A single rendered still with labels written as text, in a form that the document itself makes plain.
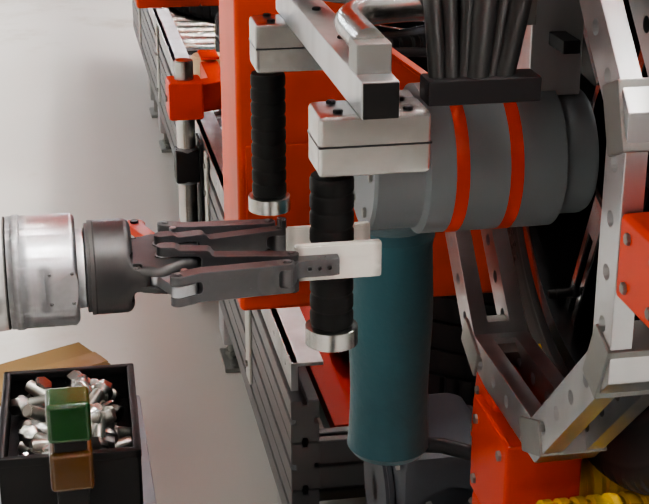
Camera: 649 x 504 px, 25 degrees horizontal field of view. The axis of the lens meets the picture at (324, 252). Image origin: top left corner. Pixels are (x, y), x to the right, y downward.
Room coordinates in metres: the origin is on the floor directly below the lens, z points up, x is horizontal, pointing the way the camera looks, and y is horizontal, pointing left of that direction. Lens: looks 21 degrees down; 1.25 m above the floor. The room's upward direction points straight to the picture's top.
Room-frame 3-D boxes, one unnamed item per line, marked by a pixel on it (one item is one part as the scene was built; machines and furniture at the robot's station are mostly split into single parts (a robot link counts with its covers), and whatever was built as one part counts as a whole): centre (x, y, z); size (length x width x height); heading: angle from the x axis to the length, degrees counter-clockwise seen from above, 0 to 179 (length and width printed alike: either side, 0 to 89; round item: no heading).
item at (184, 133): (2.93, 0.29, 0.30); 0.09 x 0.05 x 0.50; 11
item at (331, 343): (1.11, -0.01, 0.83); 0.04 x 0.04 x 0.16
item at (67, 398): (1.18, 0.23, 0.64); 0.04 x 0.04 x 0.04; 11
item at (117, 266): (1.08, 0.15, 0.83); 0.09 x 0.08 x 0.07; 101
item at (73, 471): (1.18, 0.23, 0.59); 0.04 x 0.04 x 0.04; 11
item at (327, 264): (1.06, 0.01, 0.83); 0.05 x 0.03 x 0.01; 100
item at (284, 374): (3.03, 0.24, 0.28); 2.47 x 0.09 x 0.22; 11
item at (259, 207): (1.44, 0.06, 0.83); 0.04 x 0.04 x 0.16
